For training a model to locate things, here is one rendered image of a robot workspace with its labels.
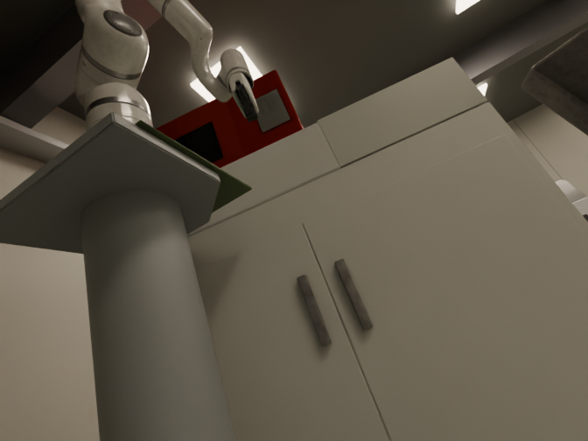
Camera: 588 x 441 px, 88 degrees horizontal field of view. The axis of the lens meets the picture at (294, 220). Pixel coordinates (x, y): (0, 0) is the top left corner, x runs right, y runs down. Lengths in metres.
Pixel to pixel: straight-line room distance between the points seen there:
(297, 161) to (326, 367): 0.45
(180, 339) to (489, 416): 0.50
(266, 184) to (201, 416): 0.48
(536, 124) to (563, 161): 0.90
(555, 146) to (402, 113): 7.20
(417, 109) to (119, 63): 0.65
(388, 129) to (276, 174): 0.28
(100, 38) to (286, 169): 0.45
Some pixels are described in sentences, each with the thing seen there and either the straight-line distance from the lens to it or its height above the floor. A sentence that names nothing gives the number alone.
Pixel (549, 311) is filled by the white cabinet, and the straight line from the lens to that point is 0.69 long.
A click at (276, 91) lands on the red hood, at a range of 1.69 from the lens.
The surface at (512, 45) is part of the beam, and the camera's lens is 5.07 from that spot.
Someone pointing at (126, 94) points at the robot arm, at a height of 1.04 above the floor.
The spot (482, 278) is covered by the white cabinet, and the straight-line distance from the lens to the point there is 0.66.
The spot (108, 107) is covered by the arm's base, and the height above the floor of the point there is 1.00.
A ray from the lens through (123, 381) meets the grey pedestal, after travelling 0.47.
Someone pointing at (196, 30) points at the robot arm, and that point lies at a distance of 1.14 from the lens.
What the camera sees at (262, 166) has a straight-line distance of 0.76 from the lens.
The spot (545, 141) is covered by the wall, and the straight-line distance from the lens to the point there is 7.94.
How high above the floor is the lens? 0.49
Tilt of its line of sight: 22 degrees up
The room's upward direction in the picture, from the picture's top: 22 degrees counter-clockwise
